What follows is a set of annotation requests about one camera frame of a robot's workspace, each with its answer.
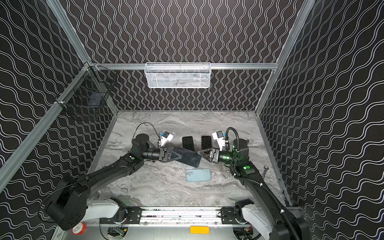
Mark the black phone screen up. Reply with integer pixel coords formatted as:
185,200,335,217
177,148,202,168

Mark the black phone purple edge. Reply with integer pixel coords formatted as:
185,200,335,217
201,136,212,150

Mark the white phone face down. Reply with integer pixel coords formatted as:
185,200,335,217
182,136,195,152

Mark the light blue phone case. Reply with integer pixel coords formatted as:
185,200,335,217
186,169,212,183

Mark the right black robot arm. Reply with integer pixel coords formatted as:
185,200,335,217
199,127,311,240

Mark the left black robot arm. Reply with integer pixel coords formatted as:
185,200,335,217
43,134,182,230

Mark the silver spanner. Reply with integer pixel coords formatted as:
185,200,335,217
262,166,269,179

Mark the yellow block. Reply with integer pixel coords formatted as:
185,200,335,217
190,226,210,235

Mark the red tape roll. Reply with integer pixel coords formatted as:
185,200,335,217
72,223,87,235

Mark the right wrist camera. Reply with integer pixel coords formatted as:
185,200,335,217
212,131,226,151

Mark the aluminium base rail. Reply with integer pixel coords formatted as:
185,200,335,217
101,205,269,227

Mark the white wire mesh basket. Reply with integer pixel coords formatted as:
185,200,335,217
144,62,212,89

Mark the black wire basket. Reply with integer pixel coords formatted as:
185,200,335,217
59,66,118,121

